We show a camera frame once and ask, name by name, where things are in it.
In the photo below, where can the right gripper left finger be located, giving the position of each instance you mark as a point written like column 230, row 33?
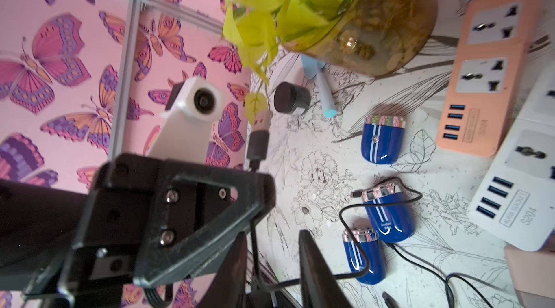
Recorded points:
column 228, row 288

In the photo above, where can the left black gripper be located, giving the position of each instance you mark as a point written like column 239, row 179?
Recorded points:
column 145, row 221

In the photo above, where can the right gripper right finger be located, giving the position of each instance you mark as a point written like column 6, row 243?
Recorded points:
column 318, row 285

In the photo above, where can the pink charger adapter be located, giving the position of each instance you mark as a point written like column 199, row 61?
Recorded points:
column 532, row 274

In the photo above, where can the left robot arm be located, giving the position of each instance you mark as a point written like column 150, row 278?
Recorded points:
column 146, row 222

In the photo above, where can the black round jar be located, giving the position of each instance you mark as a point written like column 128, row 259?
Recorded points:
column 291, row 99

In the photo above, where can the white power strip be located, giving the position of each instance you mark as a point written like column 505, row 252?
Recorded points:
column 515, row 201

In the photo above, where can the potted green plant glass vase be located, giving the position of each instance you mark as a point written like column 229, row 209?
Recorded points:
column 368, row 37

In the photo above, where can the pink power strip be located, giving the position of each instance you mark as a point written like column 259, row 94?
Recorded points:
column 490, row 58

